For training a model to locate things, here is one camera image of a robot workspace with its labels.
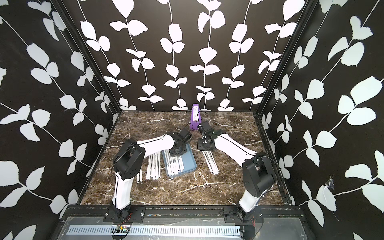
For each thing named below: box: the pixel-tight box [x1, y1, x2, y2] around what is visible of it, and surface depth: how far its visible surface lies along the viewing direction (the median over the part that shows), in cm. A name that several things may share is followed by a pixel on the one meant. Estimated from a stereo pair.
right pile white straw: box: [201, 150, 220, 175], surface depth 95 cm
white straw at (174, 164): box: [164, 149, 185, 176], surface depth 92 cm
